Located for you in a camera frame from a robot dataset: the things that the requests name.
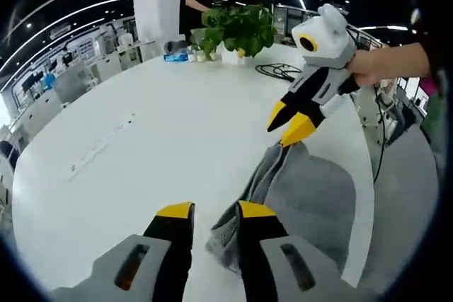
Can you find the blue tissue packet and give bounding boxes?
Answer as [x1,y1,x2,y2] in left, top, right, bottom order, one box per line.
[163,52,190,64]

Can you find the black coiled cable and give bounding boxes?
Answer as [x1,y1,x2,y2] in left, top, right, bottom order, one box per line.
[255,63,306,82]

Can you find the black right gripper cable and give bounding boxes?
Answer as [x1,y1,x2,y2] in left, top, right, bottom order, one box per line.
[345,25,389,185]

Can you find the person's right hand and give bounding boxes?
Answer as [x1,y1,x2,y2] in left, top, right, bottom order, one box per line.
[345,47,385,88]

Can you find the grey towel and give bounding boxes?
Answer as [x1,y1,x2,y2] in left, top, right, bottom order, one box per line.
[205,141,357,277]

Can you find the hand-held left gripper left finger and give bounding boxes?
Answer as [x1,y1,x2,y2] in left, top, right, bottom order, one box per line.
[88,202,196,302]

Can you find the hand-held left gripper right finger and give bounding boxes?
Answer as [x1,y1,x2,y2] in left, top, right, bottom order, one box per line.
[235,200,358,302]

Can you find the white plant pot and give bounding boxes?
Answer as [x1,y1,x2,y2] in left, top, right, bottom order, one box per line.
[221,45,247,66]

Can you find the green leafy potted plant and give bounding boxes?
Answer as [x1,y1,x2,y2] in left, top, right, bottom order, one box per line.
[190,4,277,59]

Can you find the recessed table power strip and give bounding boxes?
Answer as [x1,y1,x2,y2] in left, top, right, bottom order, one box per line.
[67,112,137,182]

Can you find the white table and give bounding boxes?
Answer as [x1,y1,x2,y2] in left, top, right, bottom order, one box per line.
[10,42,376,302]

